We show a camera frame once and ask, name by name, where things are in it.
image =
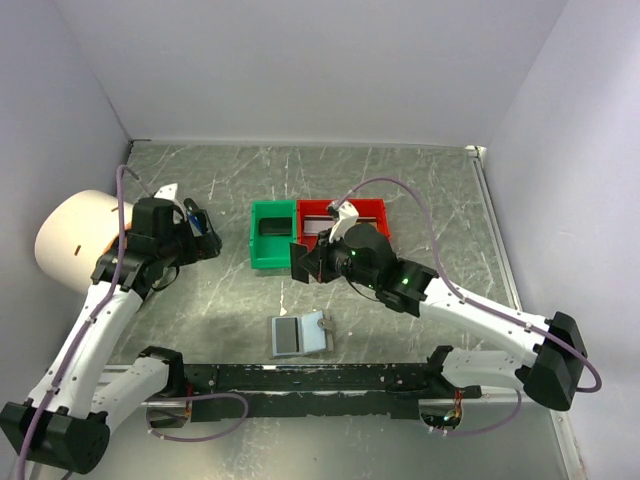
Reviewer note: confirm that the red middle plastic bin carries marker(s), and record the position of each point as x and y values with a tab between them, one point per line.
310	207

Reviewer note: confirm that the dark card left in holder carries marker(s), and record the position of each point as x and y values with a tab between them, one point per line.
286	336

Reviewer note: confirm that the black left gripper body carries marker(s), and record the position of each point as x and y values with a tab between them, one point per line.
188	249

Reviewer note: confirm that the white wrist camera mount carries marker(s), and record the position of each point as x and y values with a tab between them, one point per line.
170	192
345	216

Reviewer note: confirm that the white silver card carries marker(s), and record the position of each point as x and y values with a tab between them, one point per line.
312	226

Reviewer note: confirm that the white drum with orange lid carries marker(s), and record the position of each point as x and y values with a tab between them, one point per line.
73	237

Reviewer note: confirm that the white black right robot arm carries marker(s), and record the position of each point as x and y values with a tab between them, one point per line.
543	357

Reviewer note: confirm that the blue stapler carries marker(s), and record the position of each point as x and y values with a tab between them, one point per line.
197	216

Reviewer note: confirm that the red plastic bin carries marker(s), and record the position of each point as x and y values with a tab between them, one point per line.
372	212
310	207

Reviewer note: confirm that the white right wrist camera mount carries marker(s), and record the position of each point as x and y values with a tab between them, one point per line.
345	216

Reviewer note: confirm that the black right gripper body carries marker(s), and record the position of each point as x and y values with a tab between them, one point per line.
336	262

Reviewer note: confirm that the red right plastic bin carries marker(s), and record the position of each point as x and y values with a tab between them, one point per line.
372	212

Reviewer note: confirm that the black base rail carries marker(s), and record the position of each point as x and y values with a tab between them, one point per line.
395	390

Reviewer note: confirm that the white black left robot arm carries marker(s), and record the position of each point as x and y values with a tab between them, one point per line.
66	421

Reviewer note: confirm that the gold card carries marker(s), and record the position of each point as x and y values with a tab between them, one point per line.
365	220

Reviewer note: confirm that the grey card holder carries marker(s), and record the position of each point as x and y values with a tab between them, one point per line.
315	333

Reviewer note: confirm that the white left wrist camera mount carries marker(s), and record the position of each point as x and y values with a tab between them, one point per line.
170	192

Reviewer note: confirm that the green plastic bin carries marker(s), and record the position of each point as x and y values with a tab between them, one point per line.
271	252

